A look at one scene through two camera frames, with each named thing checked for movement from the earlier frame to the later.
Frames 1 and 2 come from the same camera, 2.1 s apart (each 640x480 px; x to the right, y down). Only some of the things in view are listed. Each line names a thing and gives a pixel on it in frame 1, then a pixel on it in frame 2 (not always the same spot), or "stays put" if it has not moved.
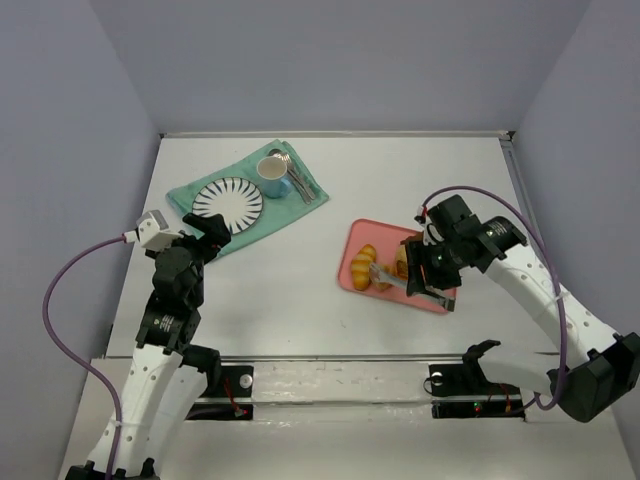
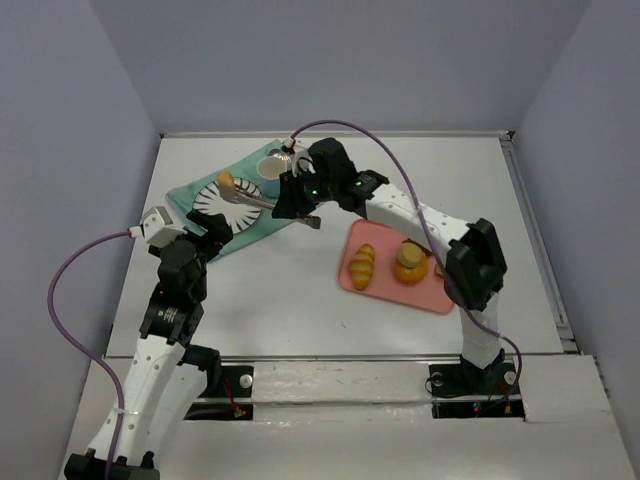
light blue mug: [272, 171] stays put
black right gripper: [415, 267] to [288, 198]
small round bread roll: [383, 287] to [226, 178]
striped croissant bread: [360, 266] stays put
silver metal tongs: [380, 274] to [236, 193]
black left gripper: [201, 238] stays put
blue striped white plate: [238, 200] stays put
